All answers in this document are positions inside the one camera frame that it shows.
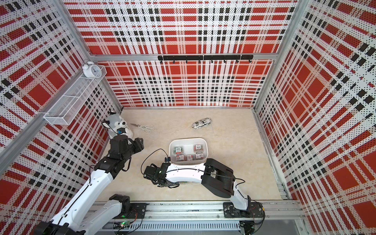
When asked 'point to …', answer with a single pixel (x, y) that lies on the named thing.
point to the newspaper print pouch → (201, 123)
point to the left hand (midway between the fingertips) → (141, 140)
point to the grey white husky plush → (117, 126)
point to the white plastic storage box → (188, 151)
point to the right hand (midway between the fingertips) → (171, 180)
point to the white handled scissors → (146, 128)
